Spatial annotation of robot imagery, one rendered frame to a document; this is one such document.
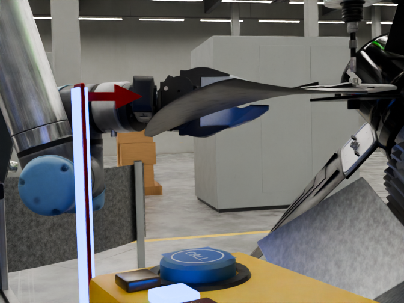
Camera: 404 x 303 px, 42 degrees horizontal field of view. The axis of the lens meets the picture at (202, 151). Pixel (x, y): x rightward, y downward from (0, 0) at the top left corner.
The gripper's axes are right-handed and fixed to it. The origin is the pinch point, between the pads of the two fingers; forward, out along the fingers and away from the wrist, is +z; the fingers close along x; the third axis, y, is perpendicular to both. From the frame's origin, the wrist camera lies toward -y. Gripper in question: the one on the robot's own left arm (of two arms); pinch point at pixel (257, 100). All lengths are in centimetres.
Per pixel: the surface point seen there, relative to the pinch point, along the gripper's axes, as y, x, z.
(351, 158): 12.0, 7.0, 9.9
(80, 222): -23.2, 14.2, -9.4
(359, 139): 14.1, 4.2, 10.8
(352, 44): 2.6, -6.8, 11.4
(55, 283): 255, 93, -239
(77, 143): -23.9, 6.9, -9.6
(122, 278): -42.1, 14.7, 7.3
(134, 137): 676, -47, -432
